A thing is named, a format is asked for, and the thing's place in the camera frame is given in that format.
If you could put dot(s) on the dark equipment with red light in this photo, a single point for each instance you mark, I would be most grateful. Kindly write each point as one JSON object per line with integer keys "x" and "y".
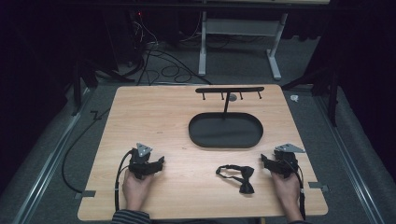
{"x": 137, "y": 34}

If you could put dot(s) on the white crumpled scrap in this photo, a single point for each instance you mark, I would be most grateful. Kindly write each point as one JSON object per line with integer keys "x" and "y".
{"x": 294, "y": 98}

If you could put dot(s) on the metal floor rail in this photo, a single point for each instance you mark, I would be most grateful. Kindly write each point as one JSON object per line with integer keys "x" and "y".
{"x": 46, "y": 165}
{"x": 345, "y": 165}

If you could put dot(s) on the person's left hand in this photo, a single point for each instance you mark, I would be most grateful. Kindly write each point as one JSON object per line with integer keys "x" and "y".
{"x": 135, "y": 191}

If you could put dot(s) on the grey tape piece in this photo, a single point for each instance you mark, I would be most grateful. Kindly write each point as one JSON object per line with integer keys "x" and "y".
{"x": 84, "y": 194}
{"x": 318, "y": 186}

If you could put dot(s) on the black hook rack with tray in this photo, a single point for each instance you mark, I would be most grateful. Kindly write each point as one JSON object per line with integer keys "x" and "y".
{"x": 225, "y": 130}

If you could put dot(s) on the white metal desk frame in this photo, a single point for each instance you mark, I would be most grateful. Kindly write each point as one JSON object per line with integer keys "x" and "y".
{"x": 239, "y": 27}

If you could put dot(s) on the black metal stand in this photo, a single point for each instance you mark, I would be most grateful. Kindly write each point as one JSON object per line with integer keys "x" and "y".
{"x": 330, "y": 90}
{"x": 81, "y": 77}

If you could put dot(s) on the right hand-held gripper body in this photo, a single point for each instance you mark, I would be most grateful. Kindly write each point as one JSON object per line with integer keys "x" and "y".
{"x": 288, "y": 163}

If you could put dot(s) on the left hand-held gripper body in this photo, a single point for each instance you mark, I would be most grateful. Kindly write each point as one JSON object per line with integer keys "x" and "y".
{"x": 140, "y": 161}

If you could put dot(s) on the black bow tie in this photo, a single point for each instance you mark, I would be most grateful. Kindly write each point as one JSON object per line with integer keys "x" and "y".
{"x": 246, "y": 182}

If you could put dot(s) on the person's right hand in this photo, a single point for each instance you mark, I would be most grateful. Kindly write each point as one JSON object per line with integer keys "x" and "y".
{"x": 288, "y": 189}

